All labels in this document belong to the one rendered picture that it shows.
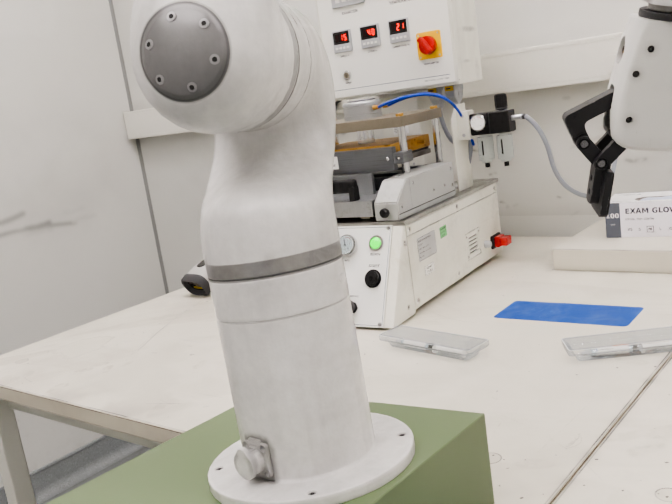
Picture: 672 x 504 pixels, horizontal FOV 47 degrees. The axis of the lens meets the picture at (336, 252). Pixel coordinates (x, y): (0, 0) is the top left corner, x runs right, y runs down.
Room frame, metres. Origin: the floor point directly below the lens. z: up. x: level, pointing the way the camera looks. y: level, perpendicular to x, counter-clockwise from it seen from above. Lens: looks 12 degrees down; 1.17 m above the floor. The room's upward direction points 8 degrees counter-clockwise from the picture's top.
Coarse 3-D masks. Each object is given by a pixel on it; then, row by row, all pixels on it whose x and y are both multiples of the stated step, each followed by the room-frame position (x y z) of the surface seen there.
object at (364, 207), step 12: (360, 180) 1.47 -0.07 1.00; (372, 180) 1.46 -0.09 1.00; (360, 192) 1.48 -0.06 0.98; (372, 192) 1.46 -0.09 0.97; (336, 204) 1.43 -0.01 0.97; (348, 204) 1.41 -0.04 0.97; (360, 204) 1.40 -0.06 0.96; (372, 204) 1.38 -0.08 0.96; (336, 216) 1.43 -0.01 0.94; (348, 216) 1.41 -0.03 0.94; (360, 216) 1.40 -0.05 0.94; (372, 216) 1.38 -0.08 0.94
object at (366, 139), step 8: (360, 136) 1.59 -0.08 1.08; (368, 136) 1.59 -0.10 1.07; (408, 136) 1.62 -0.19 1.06; (416, 136) 1.58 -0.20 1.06; (424, 136) 1.60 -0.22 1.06; (344, 144) 1.66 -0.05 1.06; (352, 144) 1.63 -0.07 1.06; (360, 144) 1.59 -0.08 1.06; (368, 144) 1.56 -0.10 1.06; (376, 144) 1.53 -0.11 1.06; (384, 144) 1.49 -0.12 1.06; (392, 144) 1.48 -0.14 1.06; (408, 144) 1.54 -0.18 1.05; (416, 144) 1.57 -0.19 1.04; (424, 144) 1.60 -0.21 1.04; (416, 152) 1.56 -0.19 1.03; (424, 152) 1.59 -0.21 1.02
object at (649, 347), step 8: (576, 336) 1.07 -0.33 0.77; (632, 344) 1.00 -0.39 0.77; (640, 344) 1.00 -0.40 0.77; (648, 344) 1.00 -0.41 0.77; (656, 344) 1.00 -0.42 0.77; (664, 344) 1.00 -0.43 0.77; (568, 352) 1.02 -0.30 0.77; (576, 352) 1.01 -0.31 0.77; (584, 352) 1.01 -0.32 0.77; (592, 352) 1.01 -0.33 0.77; (600, 352) 1.01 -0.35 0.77; (608, 352) 1.01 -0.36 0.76; (616, 352) 1.01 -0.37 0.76; (624, 352) 1.01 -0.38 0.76; (632, 352) 1.01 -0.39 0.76; (640, 352) 1.01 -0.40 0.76; (648, 352) 1.01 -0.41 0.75; (656, 352) 1.01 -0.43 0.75; (584, 360) 1.02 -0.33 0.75
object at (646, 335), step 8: (656, 328) 1.05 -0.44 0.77; (664, 328) 1.05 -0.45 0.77; (584, 336) 1.06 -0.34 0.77; (592, 336) 1.06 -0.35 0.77; (600, 336) 1.05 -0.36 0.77; (608, 336) 1.05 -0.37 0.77; (616, 336) 1.04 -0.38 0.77; (624, 336) 1.04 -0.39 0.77; (632, 336) 1.03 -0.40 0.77; (640, 336) 1.03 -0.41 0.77; (648, 336) 1.02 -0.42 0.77; (656, 336) 1.02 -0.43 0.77; (664, 336) 1.01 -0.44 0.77; (568, 344) 1.04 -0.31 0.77; (576, 344) 1.03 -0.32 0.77; (584, 344) 1.03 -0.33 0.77; (592, 344) 1.02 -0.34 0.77; (600, 344) 1.02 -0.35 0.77; (608, 344) 1.02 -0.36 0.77; (616, 344) 1.01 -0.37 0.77; (624, 344) 1.01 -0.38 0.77
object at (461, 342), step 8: (392, 328) 1.23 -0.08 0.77; (400, 328) 1.22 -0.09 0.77; (408, 328) 1.22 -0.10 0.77; (416, 328) 1.21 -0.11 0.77; (392, 336) 1.19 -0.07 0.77; (400, 336) 1.18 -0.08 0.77; (408, 336) 1.18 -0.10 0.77; (416, 336) 1.17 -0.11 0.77; (424, 336) 1.16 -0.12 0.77; (432, 336) 1.16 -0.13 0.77; (440, 336) 1.15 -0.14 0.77; (448, 336) 1.15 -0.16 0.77; (456, 336) 1.14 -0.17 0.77; (464, 336) 1.14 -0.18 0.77; (432, 344) 1.12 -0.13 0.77; (440, 344) 1.12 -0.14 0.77; (448, 344) 1.11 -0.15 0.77; (456, 344) 1.11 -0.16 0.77; (464, 344) 1.10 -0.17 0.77; (472, 344) 1.10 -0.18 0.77
